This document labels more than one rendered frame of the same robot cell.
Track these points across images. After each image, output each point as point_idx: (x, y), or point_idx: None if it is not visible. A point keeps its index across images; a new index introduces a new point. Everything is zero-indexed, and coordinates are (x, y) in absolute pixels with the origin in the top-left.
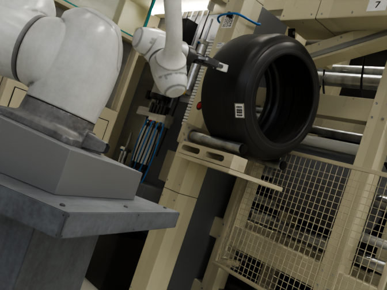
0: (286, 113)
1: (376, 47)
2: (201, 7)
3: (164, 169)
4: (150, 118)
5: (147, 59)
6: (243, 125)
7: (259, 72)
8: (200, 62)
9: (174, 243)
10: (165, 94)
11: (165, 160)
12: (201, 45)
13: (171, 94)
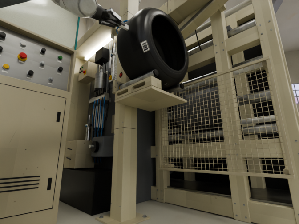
0: (170, 67)
1: (204, 16)
2: (108, 39)
3: (113, 126)
4: (96, 99)
5: (62, 2)
6: (150, 57)
7: (149, 21)
8: (107, 17)
9: (131, 161)
10: (79, 9)
11: (112, 121)
12: (113, 55)
13: (84, 7)
